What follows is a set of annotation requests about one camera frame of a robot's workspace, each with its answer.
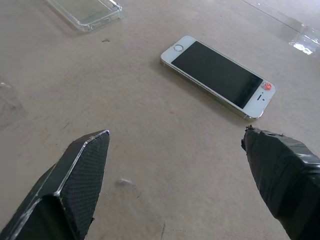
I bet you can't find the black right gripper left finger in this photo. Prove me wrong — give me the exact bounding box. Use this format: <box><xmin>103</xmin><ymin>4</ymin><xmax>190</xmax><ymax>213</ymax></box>
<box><xmin>0</xmin><ymin>129</ymin><xmax>111</xmax><ymax>240</ymax></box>

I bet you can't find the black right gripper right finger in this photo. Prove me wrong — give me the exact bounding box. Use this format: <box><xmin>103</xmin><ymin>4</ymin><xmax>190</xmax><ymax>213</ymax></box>
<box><xmin>240</xmin><ymin>124</ymin><xmax>320</xmax><ymax>240</ymax></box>

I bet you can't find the clear plastic phone case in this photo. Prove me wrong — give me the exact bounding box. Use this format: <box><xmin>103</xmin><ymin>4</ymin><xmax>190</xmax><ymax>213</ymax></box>
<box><xmin>46</xmin><ymin>0</ymin><xmax>123</xmax><ymax>33</ymax></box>

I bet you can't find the white smartphone with black screen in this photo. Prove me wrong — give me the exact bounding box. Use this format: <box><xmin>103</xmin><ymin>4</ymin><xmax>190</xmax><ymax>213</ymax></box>
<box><xmin>160</xmin><ymin>35</ymin><xmax>276</xmax><ymax>122</ymax></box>

